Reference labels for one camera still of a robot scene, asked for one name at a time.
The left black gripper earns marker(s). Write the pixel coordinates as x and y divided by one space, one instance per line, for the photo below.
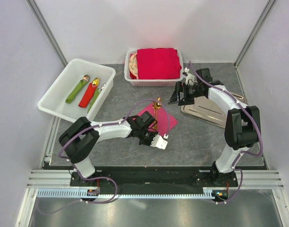
153 135

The green rolled napkin set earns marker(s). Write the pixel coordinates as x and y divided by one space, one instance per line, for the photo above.
77 89

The slotted cable duct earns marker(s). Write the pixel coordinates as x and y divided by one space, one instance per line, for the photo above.
105 193

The patterned paper plates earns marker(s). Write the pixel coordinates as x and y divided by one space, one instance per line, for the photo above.
133 66

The pink paper napkin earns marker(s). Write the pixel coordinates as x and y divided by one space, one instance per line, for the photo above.
165 122

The white plastic tub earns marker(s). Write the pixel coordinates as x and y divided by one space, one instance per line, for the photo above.
53 101

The gold spoon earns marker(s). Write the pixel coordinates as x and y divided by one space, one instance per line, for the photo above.
155 125

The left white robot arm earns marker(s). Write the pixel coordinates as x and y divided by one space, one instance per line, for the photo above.
80 138

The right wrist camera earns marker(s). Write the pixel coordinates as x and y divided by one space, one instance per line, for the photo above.
190 78

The stack of red napkins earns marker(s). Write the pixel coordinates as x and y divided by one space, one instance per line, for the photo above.
158 63

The gold fork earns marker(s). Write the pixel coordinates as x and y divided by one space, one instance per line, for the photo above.
159 100

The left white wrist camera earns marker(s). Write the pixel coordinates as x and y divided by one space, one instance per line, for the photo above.
160 142

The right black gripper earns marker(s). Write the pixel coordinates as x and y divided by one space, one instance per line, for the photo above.
180 86

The aluminium rail frame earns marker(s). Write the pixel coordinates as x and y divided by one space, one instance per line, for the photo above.
247 180

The white perforated basket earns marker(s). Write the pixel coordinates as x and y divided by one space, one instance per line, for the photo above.
150 82

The red rolled napkin set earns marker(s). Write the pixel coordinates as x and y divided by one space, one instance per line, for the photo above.
89 93

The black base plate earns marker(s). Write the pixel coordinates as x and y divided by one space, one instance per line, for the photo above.
154 176

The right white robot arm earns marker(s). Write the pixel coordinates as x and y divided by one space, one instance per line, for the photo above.
242 127

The silver metal tray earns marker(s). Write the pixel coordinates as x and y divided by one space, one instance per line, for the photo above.
214 108

